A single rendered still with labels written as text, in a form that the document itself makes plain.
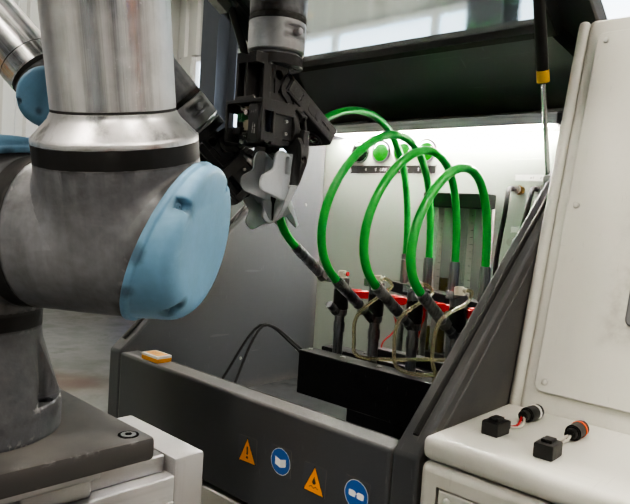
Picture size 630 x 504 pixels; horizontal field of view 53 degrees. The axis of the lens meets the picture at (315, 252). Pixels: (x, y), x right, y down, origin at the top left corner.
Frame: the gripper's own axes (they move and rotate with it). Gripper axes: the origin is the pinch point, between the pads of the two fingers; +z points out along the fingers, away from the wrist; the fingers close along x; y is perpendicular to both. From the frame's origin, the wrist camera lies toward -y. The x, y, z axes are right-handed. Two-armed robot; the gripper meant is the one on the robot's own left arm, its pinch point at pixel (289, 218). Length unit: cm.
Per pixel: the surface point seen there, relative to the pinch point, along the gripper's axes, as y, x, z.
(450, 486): 27.2, 33.2, 24.5
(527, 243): -11.7, 28.2, 21.3
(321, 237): 2.3, 7.3, 3.5
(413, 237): 0.5, 22.6, 8.2
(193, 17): -471, -612, -76
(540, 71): -31.7, 31.4, 4.5
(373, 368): 8.4, 3.9, 26.8
